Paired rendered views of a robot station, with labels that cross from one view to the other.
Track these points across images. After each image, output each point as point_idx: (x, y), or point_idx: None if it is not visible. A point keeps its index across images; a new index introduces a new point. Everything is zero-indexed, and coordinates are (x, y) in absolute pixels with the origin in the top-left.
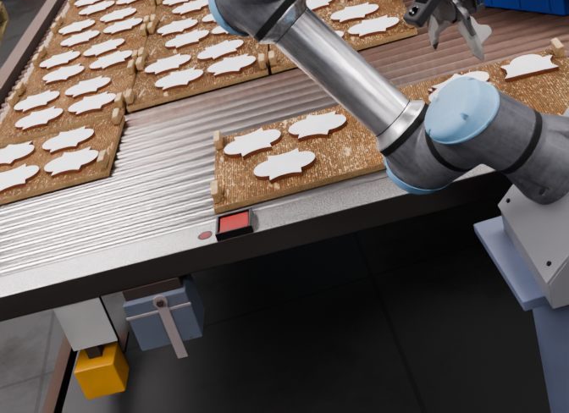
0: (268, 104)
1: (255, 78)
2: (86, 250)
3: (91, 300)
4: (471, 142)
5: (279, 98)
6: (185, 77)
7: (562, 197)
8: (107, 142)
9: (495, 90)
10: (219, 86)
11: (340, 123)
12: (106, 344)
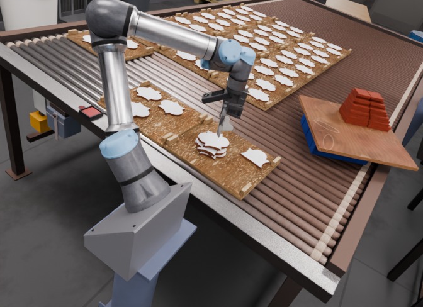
0: (185, 87)
1: (202, 76)
2: (58, 78)
3: (42, 95)
4: (105, 158)
5: (192, 89)
6: (187, 56)
7: (128, 212)
8: (131, 55)
9: (130, 148)
10: (190, 68)
11: (175, 114)
12: None
